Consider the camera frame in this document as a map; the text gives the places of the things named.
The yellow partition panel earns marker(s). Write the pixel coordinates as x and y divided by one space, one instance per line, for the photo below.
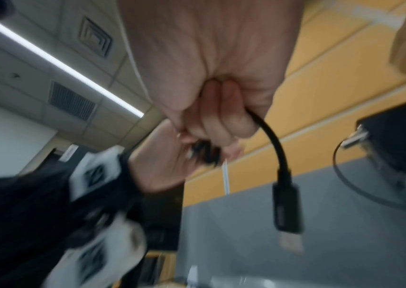
331 84

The ceiling strip light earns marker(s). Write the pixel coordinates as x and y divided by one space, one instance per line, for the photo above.
64 67

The black desktop computer tower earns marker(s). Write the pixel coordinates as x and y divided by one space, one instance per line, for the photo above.
402 135

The person's left hand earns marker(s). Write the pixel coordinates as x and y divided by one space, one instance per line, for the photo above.
160 163

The black monitor with square stand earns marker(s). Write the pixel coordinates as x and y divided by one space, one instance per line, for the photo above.
164 213

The person's right hand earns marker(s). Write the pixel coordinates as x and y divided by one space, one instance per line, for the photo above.
210 50

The left wrist marker band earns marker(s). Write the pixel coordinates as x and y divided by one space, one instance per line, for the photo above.
96 171

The dark square ceiling panel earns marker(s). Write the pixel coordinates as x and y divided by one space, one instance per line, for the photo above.
71 101

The person's left forearm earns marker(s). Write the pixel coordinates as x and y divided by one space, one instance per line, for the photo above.
18 219

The grey desk partition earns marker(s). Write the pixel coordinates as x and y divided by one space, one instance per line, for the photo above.
349 239

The clear plastic compartment box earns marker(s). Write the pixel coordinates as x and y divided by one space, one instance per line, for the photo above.
231 281

